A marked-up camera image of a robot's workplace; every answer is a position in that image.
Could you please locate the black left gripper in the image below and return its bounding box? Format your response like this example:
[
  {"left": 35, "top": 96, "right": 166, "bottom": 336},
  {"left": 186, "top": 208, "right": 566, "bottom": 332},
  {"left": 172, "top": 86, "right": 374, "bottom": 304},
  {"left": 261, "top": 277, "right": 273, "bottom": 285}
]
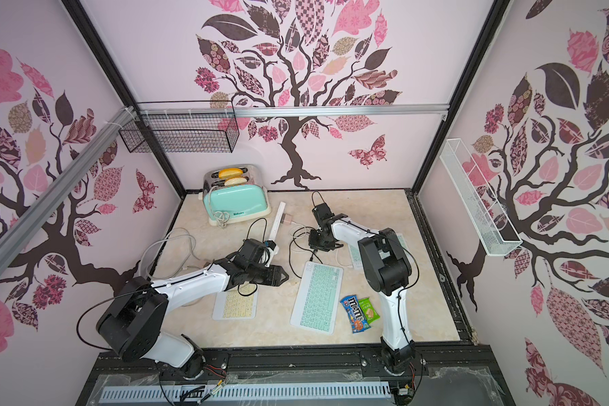
[{"left": 245, "top": 265, "right": 289, "bottom": 288}]

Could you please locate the white power strip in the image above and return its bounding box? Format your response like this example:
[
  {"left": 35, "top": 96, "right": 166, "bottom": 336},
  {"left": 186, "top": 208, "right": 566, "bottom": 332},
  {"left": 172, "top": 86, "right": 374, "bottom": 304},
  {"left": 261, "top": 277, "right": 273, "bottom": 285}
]
[{"left": 267, "top": 201, "right": 286, "bottom": 266}]

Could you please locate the yellow wireless keyboard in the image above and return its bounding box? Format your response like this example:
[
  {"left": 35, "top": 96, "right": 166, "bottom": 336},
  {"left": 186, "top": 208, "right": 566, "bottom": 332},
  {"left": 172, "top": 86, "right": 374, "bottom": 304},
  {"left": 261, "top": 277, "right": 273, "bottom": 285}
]
[{"left": 212, "top": 290, "right": 258, "bottom": 321}]

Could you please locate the green wireless keyboard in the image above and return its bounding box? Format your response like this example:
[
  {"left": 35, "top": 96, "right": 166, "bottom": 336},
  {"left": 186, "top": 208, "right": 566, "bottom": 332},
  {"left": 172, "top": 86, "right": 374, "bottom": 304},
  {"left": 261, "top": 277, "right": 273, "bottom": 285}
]
[
  {"left": 290, "top": 262, "right": 343, "bottom": 335},
  {"left": 348, "top": 233, "right": 409, "bottom": 271}
]

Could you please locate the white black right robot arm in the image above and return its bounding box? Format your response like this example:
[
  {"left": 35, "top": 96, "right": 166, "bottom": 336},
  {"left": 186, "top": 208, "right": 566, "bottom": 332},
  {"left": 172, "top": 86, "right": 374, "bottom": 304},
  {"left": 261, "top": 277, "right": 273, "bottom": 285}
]
[{"left": 309, "top": 203, "right": 420, "bottom": 376}]

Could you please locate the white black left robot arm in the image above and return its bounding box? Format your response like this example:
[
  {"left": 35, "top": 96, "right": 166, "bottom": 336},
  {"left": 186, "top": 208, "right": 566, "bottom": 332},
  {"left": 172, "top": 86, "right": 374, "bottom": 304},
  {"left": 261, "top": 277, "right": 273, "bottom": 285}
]
[{"left": 96, "top": 239, "right": 289, "bottom": 379}]

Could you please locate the green snack packet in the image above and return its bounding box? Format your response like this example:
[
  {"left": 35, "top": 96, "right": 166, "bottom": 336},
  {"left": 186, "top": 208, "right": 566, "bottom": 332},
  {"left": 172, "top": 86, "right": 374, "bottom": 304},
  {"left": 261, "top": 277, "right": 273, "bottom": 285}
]
[{"left": 359, "top": 298, "right": 380, "bottom": 325}]

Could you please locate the blue candy bag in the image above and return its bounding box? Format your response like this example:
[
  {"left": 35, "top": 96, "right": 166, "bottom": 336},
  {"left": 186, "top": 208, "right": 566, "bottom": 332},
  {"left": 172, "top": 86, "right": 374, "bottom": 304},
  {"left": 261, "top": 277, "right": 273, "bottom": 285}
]
[{"left": 340, "top": 295, "right": 370, "bottom": 333}]

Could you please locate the mint green toaster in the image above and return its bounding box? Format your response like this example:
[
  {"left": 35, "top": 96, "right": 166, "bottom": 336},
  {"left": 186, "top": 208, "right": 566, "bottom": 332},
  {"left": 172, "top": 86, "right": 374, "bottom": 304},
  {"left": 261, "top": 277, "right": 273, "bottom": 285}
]
[{"left": 201, "top": 164, "right": 272, "bottom": 228}]

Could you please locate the white power strip cord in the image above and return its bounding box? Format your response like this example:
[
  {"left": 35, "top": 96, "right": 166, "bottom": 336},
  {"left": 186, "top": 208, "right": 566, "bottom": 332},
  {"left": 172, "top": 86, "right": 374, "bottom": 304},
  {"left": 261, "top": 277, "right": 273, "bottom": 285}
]
[{"left": 138, "top": 227, "right": 204, "bottom": 280}]

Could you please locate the aluminium rail back wall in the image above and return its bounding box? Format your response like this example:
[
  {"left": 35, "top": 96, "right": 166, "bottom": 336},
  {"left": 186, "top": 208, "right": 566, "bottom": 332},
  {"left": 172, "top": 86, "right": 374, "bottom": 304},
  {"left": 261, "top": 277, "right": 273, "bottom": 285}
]
[{"left": 140, "top": 104, "right": 449, "bottom": 118}]

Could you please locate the aluminium rail wall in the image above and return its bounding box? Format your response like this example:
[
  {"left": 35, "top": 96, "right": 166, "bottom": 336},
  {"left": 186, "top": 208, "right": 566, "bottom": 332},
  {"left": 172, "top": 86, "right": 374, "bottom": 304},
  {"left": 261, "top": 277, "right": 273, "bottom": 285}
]
[
  {"left": 0, "top": 107, "right": 134, "bottom": 276},
  {"left": 140, "top": 104, "right": 449, "bottom": 118}
]

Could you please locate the white slotted cable duct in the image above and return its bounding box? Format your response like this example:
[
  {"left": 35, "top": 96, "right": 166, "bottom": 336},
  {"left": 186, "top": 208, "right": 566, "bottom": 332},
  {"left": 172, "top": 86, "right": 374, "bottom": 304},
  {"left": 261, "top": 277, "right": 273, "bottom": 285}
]
[{"left": 96, "top": 382, "right": 392, "bottom": 405}]

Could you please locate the black wire basket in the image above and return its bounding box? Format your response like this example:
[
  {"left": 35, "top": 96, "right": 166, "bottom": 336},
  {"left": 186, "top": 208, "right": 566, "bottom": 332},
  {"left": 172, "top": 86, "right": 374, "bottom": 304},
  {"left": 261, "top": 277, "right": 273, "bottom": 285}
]
[{"left": 118, "top": 103, "right": 240, "bottom": 153}]

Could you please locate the white wire shelf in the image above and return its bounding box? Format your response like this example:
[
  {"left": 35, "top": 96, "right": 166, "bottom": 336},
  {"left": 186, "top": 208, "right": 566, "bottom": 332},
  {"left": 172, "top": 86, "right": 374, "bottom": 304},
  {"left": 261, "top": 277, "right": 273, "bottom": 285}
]
[{"left": 440, "top": 139, "right": 522, "bottom": 256}]

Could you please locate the aluminium rail left wall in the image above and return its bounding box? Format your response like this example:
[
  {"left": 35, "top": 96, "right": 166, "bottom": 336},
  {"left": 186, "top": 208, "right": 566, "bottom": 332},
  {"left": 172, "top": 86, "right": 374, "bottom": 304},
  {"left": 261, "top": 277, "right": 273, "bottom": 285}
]
[{"left": 0, "top": 107, "right": 134, "bottom": 276}]

